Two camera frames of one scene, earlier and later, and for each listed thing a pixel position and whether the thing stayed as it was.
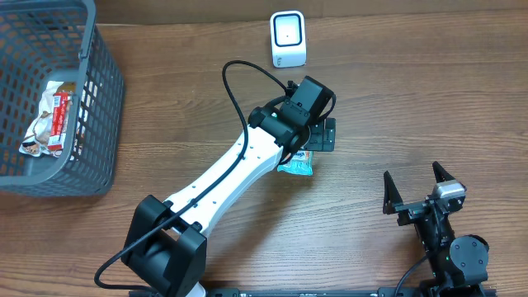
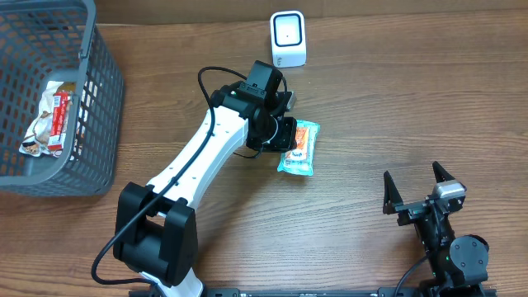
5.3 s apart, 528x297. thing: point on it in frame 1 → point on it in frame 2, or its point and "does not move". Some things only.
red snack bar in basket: [57, 137] does not move
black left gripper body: [324, 134] → [286, 134]
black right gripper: [417, 207] does not move
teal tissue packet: [301, 163] does not move
